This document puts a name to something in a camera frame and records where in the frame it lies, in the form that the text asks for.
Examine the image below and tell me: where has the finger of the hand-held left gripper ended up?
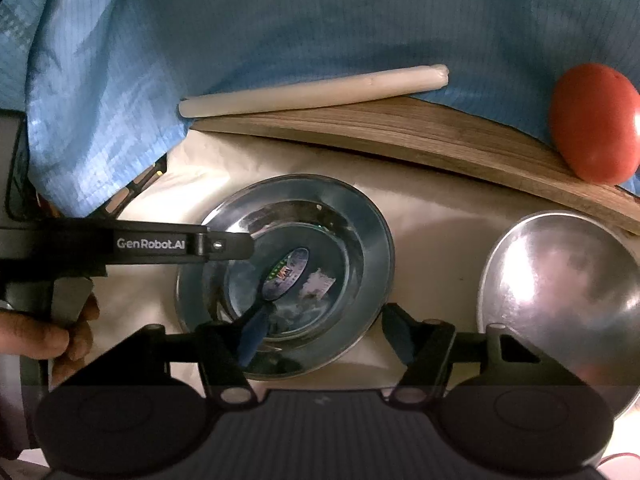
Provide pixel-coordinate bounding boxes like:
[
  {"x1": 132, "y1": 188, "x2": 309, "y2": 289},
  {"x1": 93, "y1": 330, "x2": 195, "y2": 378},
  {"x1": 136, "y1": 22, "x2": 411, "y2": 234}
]
[{"x1": 197, "y1": 230, "x2": 254, "y2": 262}]

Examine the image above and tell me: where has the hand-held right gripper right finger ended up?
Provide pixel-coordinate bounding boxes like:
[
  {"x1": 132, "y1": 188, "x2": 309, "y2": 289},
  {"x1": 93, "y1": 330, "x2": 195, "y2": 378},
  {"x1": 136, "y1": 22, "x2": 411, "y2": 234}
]
[{"x1": 381, "y1": 302, "x2": 548, "y2": 407}]

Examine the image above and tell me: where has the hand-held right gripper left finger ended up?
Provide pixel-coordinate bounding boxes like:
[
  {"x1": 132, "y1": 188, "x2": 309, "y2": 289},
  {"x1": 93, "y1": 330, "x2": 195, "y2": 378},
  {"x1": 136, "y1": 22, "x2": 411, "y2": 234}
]
[{"x1": 95, "y1": 282, "x2": 274, "y2": 407}]

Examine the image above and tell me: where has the wide-rimmed steel plate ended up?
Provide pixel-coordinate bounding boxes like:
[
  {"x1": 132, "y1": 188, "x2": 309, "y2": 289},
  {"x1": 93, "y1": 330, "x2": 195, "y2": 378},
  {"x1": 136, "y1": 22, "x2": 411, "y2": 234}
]
[{"x1": 175, "y1": 174, "x2": 396, "y2": 380}]

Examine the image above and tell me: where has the steel bowl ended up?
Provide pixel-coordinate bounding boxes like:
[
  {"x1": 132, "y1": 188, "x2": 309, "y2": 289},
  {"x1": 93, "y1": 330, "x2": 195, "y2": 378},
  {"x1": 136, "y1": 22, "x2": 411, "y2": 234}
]
[{"x1": 476, "y1": 210, "x2": 640, "y2": 421}]

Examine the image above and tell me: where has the person's left hand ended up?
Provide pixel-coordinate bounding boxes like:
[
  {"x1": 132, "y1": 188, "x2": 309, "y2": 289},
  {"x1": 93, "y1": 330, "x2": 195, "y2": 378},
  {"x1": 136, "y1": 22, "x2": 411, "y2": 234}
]
[{"x1": 0, "y1": 292, "x2": 101, "y2": 387}]

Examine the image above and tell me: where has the white paper sheet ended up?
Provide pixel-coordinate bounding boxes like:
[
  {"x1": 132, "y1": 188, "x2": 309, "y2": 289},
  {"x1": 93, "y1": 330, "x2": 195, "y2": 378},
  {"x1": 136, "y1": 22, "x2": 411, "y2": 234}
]
[{"x1": 50, "y1": 130, "x2": 640, "y2": 466}]

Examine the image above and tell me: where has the white rod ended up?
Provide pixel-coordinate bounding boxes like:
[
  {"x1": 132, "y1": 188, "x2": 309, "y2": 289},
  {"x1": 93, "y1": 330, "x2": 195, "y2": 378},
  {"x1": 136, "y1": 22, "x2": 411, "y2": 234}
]
[{"x1": 178, "y1": 64, "x2": 449, "y2": 117}]

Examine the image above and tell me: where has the wooden board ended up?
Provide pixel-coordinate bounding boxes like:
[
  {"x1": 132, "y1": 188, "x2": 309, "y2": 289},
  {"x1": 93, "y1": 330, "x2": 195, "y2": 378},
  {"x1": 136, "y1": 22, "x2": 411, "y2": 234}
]
[{"x1": 190, "y1": 95, "x2": 640, "y2": 236}]

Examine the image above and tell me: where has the blue cloth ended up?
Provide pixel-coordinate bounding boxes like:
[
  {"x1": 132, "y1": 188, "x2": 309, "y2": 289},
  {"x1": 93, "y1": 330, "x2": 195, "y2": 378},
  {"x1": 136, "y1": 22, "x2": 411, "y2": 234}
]
[{"x1": 0, "y1": 0, "x2": 640, "y2": 221}]

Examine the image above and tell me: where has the red tomato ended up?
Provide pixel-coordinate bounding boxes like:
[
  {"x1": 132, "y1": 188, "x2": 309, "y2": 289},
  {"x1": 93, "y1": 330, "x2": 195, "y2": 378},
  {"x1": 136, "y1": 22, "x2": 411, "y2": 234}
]
[{"x1": 548, "y1": 62, "x2": 640, "y2": 184}]

